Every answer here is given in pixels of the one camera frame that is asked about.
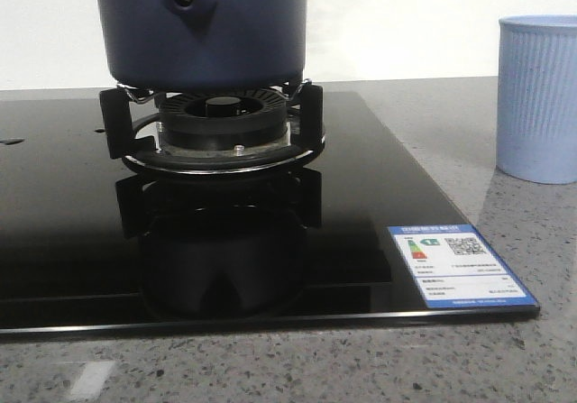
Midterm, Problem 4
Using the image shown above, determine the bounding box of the light blue ribbed cup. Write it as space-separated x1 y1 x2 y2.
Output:
496 14 576 184

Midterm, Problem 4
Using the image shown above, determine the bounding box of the black pot support grate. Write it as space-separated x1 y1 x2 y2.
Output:
99 80 325 179

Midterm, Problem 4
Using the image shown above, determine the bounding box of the blue cooking pot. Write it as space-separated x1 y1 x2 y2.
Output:
97 0 307 91

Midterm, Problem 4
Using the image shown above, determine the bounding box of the black gas burner head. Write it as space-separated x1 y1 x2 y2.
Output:
159 88 289 151

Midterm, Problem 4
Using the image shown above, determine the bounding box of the blue energy label sticker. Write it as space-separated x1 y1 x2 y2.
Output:
388 224 537 309

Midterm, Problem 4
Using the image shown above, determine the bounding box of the black glass stove top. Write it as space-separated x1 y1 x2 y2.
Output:
1 92 540 341

